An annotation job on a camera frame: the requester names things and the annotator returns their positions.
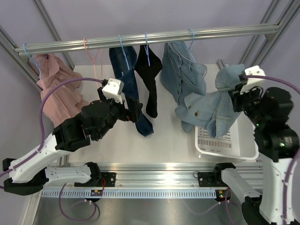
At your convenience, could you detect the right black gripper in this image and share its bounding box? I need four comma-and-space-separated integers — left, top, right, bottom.
231, 81, 267, 127

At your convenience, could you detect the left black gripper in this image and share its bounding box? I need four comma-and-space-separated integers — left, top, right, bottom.
96, 88, 143, 140

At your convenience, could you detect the light blue denim skirt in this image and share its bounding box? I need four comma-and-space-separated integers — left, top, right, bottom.
175, 64, 245, 138

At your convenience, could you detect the dark blue denim skirt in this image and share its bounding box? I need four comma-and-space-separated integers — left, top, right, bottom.
109, 46, 154, 137

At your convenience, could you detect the light blue wire hanger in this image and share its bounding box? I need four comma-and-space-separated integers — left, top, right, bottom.
119, 35, 130, 70

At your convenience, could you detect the pink wire hanger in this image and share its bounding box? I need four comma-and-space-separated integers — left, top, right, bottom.
83, 38, 103, 80

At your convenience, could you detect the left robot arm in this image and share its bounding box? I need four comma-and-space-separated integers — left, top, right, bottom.
2, 99, 143, 196

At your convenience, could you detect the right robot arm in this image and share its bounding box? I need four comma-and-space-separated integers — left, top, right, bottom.
212, 87, 300, 225

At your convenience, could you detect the blue hanger of pale denim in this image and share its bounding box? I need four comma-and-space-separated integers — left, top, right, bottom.
179, 28, 196, 63

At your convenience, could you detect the blue hanger of pink dress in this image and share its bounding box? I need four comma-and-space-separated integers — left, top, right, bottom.
22, 43, 47, 80

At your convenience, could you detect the white plastic basket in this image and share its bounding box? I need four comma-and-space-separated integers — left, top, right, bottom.
195, 114, 259, 162

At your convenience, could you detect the black garment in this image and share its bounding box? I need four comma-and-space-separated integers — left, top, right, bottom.
135, 45, 163, 118

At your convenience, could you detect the pale blue denim garment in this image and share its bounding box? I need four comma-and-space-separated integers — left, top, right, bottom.
160, 42, 207, 105

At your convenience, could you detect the pink ruffled dress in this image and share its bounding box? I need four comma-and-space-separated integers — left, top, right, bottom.
36, 54, 89, 127

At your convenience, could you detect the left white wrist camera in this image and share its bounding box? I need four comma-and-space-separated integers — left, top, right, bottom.
102, 78, 124, 104

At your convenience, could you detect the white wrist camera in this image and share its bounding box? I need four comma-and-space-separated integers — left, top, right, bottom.
240, 66, 266, 94
102, 78, 124, 104

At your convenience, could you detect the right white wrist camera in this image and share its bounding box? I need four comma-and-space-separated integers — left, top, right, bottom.
240, 66, 266, 94

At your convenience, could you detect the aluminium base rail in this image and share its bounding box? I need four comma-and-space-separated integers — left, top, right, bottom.
56, 163, 264, 189

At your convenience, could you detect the aluminium hanging rail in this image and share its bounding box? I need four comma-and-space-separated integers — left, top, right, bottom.
15, 23, 279, 56

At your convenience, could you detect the white slotted cable duct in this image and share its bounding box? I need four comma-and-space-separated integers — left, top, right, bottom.
42, 189, 217, 199

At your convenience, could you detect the aluminium frame right post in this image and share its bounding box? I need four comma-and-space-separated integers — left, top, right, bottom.
217, 0, 300, 71

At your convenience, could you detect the aluminium frame post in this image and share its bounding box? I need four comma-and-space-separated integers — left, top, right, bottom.
0, 0, 61, 90
217, 0, 300, 71

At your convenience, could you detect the aluminium frame left post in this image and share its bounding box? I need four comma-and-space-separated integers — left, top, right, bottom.
0, 0, 61, 90

